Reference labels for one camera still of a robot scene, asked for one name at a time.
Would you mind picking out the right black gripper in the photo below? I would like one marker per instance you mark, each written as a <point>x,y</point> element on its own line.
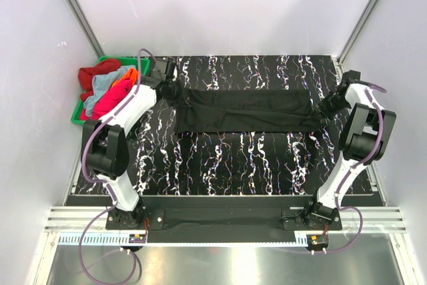
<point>323,110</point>

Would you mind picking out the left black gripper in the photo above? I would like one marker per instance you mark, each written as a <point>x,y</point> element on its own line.
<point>179,83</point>

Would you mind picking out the black t shirt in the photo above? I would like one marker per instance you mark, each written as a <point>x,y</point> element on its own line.
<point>233,111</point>

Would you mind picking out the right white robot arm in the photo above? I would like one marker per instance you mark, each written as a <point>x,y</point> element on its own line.
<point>363,140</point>

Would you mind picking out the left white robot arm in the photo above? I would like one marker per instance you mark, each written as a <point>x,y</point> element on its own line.
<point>105,154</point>

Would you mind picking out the green plastic bin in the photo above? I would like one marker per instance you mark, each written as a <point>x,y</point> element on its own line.
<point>142,65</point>

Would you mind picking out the orange t shirt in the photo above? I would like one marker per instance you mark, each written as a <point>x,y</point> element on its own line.
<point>128,76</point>

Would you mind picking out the magenta t shirt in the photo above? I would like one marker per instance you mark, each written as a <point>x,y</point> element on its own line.
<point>107,102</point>

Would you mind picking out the black marbled table mat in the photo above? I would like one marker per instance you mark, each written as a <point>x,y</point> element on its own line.
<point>223,164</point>

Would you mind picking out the light blue t shirt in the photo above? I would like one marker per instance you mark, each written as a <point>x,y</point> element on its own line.
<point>100,85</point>

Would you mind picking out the dark red t shirt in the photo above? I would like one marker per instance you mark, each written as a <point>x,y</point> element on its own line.
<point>86,75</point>

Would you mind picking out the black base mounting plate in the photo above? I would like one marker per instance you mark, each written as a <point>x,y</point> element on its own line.
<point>225,219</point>

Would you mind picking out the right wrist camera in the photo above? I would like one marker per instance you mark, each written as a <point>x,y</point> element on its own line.
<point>348,78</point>

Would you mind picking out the right corner frame post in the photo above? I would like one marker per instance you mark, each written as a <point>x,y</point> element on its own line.
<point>357,30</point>

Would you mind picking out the corner frame post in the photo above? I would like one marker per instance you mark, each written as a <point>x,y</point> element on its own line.
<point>357,30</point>
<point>85,26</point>

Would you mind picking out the aluminium rail profile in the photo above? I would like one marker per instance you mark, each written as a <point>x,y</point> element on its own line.
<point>375,219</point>

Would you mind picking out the left corner frame post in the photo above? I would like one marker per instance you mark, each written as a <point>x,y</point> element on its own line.
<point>85,26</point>

